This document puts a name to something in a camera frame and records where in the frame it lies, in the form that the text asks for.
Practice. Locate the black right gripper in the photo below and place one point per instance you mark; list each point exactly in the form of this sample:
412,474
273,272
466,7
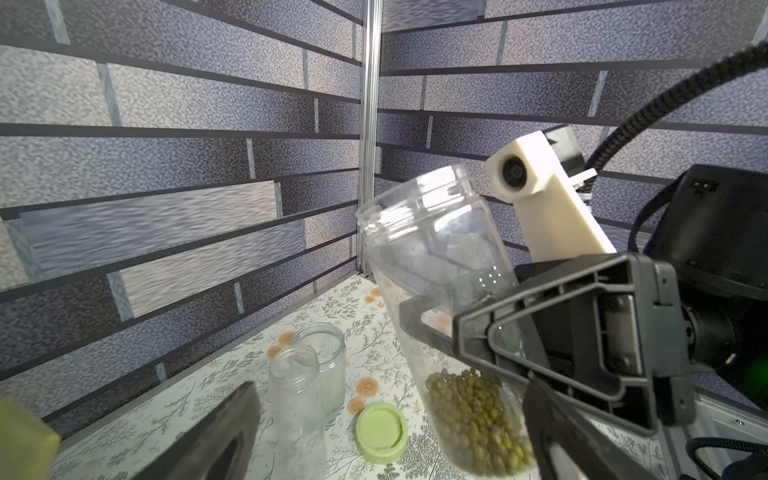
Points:
624,339

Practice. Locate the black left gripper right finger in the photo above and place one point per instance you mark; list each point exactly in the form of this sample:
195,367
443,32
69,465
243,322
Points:
566,445

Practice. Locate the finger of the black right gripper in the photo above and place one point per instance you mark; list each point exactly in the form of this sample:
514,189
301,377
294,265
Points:
434,324

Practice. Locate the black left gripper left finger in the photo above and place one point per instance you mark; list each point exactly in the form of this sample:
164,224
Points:
218,447

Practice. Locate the clear ribbed glass jar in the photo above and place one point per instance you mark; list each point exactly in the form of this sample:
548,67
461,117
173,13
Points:
328,342

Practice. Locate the light green jar lid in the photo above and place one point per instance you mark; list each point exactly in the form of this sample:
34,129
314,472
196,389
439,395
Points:
381,433

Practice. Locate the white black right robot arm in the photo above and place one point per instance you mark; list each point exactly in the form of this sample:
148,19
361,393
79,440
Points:
712,223

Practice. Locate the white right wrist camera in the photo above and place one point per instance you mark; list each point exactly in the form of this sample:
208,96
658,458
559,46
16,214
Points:
555,222

